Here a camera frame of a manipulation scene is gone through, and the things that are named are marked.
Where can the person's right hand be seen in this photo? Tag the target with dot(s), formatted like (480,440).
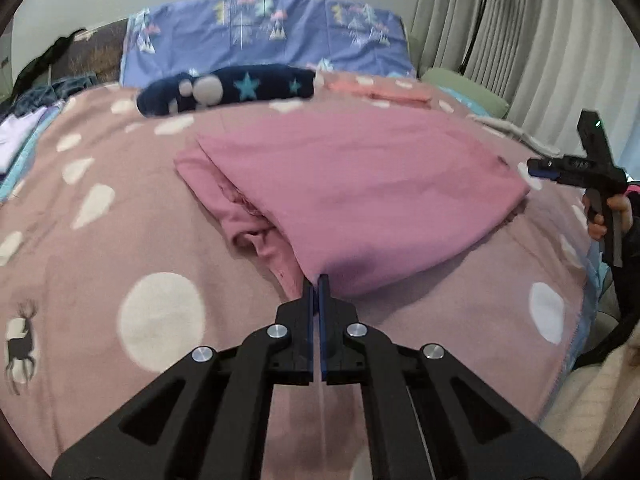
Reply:
(620,205)

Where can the coral folded cloth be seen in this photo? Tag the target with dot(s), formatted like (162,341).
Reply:
(380,87)

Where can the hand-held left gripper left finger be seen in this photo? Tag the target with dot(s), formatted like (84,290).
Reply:
(309,305)

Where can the black garment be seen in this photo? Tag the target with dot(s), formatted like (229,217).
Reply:
(45,60)

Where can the dark branch-print headboard cover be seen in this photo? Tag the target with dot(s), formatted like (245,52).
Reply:
(100,50)

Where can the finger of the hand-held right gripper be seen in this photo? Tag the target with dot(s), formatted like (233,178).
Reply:
(542,170)

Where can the person's cream clothing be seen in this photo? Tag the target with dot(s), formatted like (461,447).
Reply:
(595,410)

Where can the green pillow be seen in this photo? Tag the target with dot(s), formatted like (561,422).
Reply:
(465,90)

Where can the grey folded clothes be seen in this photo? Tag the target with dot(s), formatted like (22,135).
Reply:
(520,132)

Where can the person's right forearm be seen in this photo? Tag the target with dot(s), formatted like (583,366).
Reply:
(631,260)

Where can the dark teal fleece blanket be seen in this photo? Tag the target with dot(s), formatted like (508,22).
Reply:
(45,92)

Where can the purple tree-print pillow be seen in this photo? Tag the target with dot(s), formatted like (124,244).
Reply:
(300,30)

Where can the brown polka dot blanket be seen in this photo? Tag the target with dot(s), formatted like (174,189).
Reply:
(150,200)

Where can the pink long-sleeve shirt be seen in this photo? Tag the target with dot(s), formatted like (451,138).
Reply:
(350,185)

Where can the grey pleated curtain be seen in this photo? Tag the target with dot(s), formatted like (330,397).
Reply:
(550,50)

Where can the navy star-print folded cloth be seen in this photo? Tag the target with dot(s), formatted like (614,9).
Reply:
(240,87)

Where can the lavender folded cloth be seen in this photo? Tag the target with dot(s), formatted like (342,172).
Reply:
(17,135)

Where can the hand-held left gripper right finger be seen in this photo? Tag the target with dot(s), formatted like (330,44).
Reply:
(325,305)

